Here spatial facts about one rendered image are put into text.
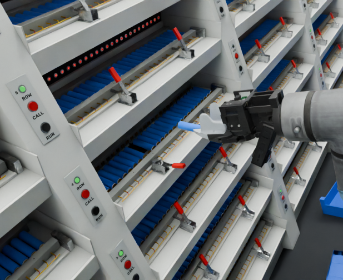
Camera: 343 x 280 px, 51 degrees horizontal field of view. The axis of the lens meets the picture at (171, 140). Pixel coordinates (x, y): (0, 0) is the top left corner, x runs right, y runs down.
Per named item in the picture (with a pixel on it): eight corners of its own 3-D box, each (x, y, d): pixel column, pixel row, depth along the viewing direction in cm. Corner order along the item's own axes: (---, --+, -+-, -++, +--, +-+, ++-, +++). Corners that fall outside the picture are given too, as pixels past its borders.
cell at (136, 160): (123, 154, 96) (142, 162, 93) (119, 158, 95) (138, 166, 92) (122, 149, 95) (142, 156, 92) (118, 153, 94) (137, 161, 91)
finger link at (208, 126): (187, 111, 78) (224, 106, 73) (195, 134, 81) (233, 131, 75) (180, 118, 76) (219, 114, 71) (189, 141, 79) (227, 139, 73)
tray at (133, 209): (239, 106, 120) (241, 81, 114) (128, 235, 80) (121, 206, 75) (188, 93, 129) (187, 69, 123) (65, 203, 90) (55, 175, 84)
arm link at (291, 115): (323, 124, 69) (308, 153, 62) (297, 125, 72) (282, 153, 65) (314, 82, 65) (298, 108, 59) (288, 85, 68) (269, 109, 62)
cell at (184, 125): (180, 128, 84) (205, 134, 81) (177, 128, 83) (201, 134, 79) (182, 120, 84) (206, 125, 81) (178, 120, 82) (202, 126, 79)
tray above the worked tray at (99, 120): (220, 52, 112) (222, 7, 104) (87, 165, 73) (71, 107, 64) (167, 42, 122) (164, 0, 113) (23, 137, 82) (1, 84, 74)
